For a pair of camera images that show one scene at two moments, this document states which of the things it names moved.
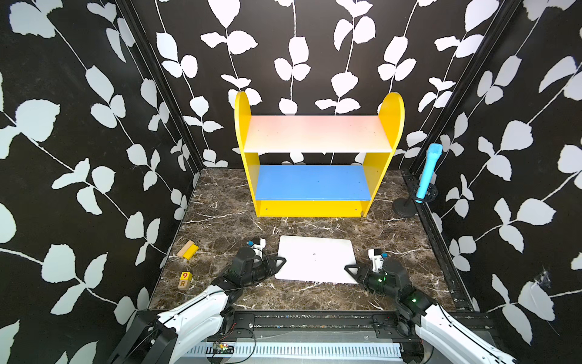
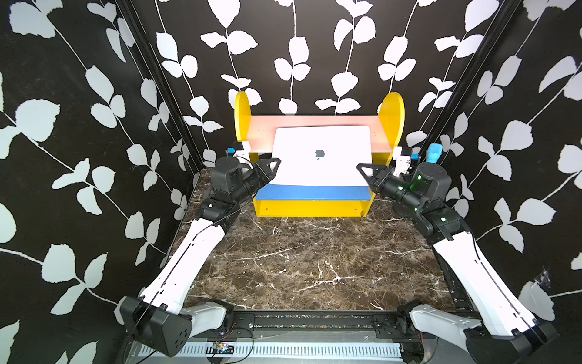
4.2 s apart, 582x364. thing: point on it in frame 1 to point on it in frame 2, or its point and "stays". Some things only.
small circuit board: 223,349 stays
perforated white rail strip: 301,349 stays
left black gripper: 270,268 to 264,164
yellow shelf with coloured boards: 317,190 stays
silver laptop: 316,259 to 322,155
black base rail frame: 286,323 stays
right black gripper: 360,277 to 381,178
